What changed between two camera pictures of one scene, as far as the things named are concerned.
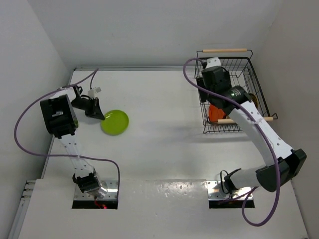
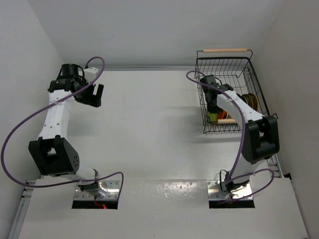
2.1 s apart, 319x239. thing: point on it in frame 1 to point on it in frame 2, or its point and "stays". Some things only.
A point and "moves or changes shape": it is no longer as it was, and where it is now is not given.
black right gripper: [203, 95] to [214, 110]
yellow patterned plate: [253, 97] moves or changes shape
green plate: [116, 122] to [213, 117]
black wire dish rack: [239, 64] stays
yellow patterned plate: [254, 99] stays
